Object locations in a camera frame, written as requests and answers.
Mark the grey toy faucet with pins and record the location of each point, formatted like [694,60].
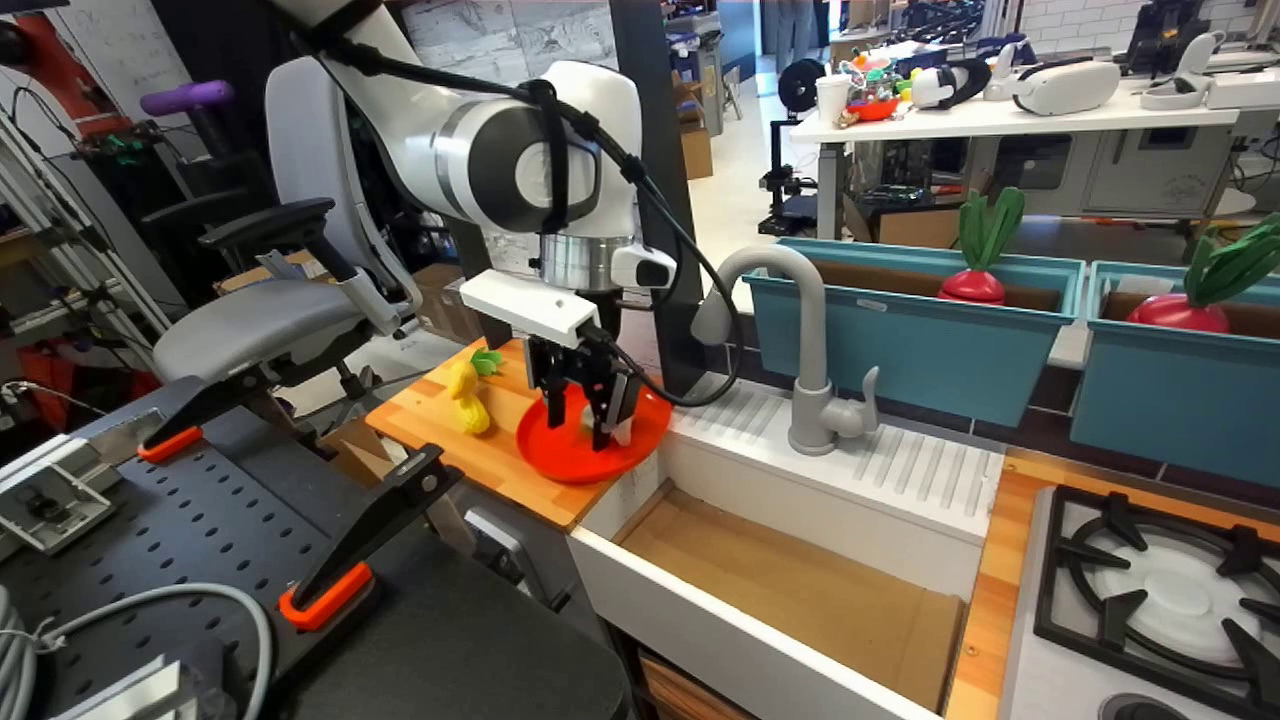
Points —
[806,344]

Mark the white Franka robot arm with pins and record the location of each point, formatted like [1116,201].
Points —
[505,162]

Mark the red radish plush toy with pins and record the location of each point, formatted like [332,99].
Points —
[1202,284]
[983,246]

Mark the white toy sink basin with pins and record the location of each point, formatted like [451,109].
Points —
[801,587]

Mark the teal planter box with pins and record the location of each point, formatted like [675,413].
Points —
[922,342]
[1180,394]

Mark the black vertical pole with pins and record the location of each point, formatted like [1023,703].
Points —
[661,162]

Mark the black orange bar clamp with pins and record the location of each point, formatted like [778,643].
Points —
[360,546]
[202,420]

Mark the white VR headset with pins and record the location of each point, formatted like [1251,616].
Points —
[1066,86]

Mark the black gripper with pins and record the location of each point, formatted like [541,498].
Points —
[580,360]

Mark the grey office chair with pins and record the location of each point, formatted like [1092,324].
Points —
[264,321]

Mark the colourful toy pile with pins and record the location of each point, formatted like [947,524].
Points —
[878,89]

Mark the yellow corn plush toy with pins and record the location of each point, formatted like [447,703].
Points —
[473,394]

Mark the white background table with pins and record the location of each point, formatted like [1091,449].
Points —
[1014,125]

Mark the black perforated board table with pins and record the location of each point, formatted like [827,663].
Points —
[173,534]

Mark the orange plastic plate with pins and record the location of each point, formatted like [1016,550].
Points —
[565,453]

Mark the toy gas stove top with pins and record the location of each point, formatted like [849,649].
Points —
[1160,603]

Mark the silver metal camera bracket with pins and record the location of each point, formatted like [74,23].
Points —
[51,504]
[135,690]

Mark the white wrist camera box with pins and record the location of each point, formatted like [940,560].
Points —
[526,306]

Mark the wooden cutting board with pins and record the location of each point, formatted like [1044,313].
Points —
[454,447]

